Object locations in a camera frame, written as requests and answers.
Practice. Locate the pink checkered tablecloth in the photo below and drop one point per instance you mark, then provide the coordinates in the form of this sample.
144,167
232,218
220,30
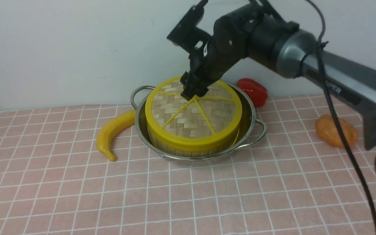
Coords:
54,182

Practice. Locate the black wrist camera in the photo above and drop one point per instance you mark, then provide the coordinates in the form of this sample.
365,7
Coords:
186,34

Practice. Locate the yellow rimmed bamboo steamer lid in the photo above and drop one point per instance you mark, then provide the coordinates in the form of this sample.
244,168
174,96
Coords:
165,106

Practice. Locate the orange potato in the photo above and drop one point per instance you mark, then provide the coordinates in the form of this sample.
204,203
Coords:
326,130

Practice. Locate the red bell pepper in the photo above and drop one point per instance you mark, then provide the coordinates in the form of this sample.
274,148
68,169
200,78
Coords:
255,91

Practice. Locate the stainless steel pot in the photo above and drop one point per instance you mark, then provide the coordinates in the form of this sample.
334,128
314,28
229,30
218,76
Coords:
248,121

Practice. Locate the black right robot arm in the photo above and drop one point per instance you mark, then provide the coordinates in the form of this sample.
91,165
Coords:
258,32

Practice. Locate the yellow rimmed bamboo steamer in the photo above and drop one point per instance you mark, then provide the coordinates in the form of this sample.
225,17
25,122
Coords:
193,140

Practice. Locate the yellow banana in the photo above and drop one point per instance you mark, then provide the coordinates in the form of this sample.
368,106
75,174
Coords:
111,129

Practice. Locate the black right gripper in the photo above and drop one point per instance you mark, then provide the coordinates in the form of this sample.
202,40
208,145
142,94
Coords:
225,48

